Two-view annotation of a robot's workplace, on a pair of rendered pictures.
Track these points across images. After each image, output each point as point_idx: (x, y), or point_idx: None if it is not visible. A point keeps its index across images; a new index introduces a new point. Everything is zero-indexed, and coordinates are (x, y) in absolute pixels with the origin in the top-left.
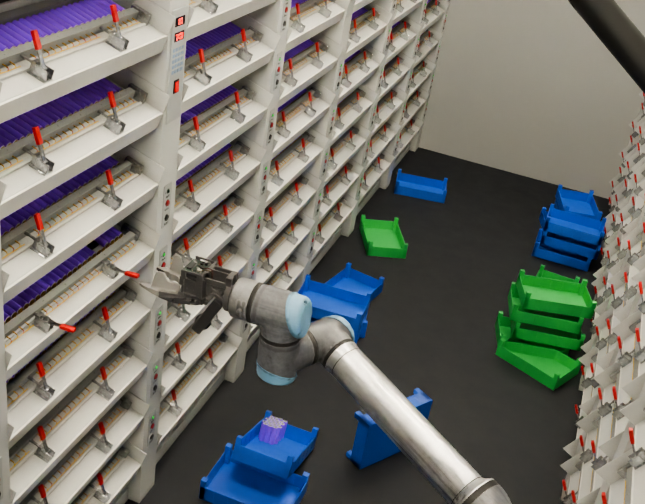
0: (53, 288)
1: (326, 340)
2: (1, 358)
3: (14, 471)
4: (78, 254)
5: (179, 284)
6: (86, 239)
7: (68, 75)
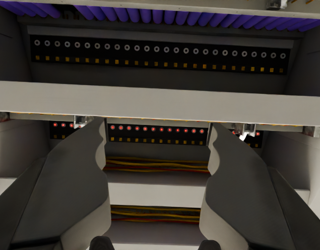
0: (201, 12)
1: None
2: None
3: None
4: (104, 11)
5: (107, 180)
6: (166, 106)
7: None
